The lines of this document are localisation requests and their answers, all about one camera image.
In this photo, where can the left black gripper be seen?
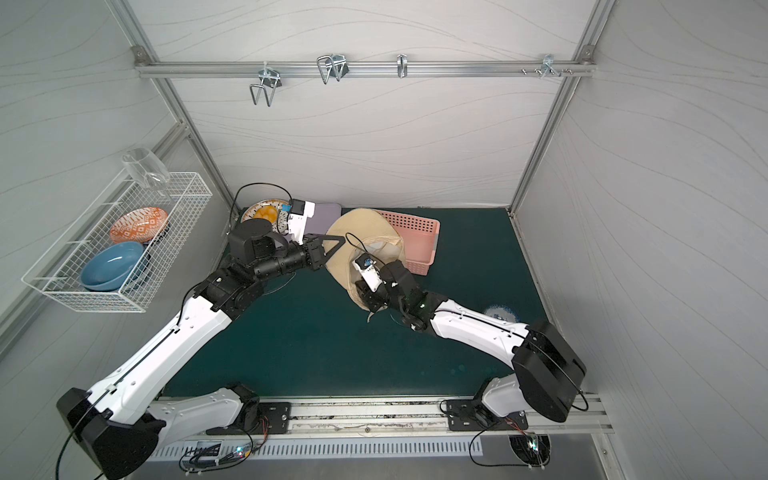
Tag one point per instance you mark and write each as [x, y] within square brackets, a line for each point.
[314, 253]

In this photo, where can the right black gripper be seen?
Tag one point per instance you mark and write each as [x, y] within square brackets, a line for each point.
[372, 294]

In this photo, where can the beige baseball cap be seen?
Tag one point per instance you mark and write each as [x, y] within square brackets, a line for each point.
[362, 230]

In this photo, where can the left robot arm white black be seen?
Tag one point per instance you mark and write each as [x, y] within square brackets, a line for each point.
[119, 423]

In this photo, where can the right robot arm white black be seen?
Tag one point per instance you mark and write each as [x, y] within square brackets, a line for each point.
[546, 373]

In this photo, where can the lilac cutting board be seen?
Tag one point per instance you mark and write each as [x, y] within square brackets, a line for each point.
[324, 216]

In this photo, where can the pink plastic basket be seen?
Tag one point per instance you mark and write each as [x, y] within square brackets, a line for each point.
[420, 236]

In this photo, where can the patterned plate with yellow food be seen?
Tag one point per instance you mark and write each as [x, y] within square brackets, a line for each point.
[275, 211]

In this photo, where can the blue white patterned small bowl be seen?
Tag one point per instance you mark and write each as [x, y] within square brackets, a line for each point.
[501, 312]

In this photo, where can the metal hook middle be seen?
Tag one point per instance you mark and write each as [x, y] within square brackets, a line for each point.
[332, 66]

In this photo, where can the metal double hook left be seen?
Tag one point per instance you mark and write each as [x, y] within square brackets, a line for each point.
[266, 85]

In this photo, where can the small metal hook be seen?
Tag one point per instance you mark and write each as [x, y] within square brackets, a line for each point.
[402, 66]

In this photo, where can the orange patterned bowl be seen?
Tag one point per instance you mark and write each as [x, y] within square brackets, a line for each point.
[140, 225]

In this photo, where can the clear glass cup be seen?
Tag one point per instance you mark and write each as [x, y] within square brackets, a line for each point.
[146, 168]

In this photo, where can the round floor fan vent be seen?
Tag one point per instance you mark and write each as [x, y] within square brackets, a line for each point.
[533, 450]

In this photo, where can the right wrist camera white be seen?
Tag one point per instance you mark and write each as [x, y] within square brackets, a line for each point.
[366, 265]

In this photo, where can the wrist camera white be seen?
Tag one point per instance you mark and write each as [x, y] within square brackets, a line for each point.
[300, 211]
[366, 265]

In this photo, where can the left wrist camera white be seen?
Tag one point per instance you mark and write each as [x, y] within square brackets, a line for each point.
[300, 211]

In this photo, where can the aluminium front rail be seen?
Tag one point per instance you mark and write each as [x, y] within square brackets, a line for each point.
[417, 416]

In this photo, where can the aluminium rail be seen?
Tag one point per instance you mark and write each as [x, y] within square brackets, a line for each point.
[357, 69]
[417, 416]

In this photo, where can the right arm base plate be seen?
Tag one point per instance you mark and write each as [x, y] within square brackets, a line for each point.
[464, 415]

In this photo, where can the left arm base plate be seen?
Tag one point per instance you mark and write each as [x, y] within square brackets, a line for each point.
[264, 418]

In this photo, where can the white wire wall basket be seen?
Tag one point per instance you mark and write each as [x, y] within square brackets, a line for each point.
[56, 273]

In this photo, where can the aluminium top rail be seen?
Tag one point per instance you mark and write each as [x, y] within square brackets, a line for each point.
[357, 69]

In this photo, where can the metal bracket hook right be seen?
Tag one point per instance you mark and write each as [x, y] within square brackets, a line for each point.
[547, 69]

